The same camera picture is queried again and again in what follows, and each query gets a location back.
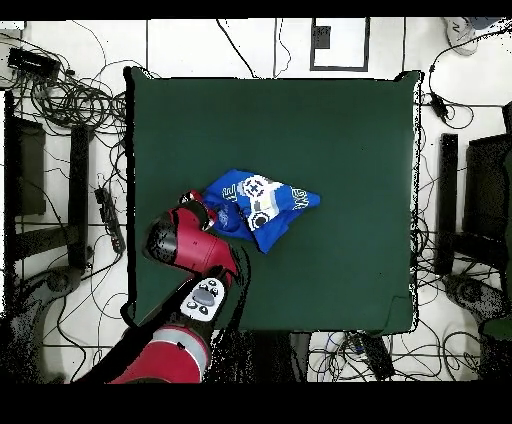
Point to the blue printed T-shirt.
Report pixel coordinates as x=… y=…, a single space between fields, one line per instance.
x=272 y=232

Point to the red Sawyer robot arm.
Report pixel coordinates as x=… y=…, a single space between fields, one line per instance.
x=192 y=244

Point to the black power strip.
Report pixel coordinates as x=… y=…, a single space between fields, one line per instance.
x=110 y=220
x=378 y=356

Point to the dark green table cloth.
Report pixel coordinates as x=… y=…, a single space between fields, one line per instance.
x=320 y=280

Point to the grey curved stand base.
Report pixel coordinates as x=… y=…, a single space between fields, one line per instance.
x=36 y=304
x=474 y=294

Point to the grey square floor hatch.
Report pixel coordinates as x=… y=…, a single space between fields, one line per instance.
x=321 y=38

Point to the black rectangular device box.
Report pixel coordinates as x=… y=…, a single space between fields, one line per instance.
x=34 y=63

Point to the dark green round object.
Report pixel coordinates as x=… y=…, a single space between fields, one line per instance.
x=498 y=328

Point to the person's foot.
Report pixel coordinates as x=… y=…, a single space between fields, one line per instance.
x=460 y=36

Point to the black metal stand frame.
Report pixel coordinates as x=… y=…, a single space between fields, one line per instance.
x=447 y=200
x=78 y=192

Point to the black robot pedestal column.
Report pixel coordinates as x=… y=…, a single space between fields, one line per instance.
x=260 y=356

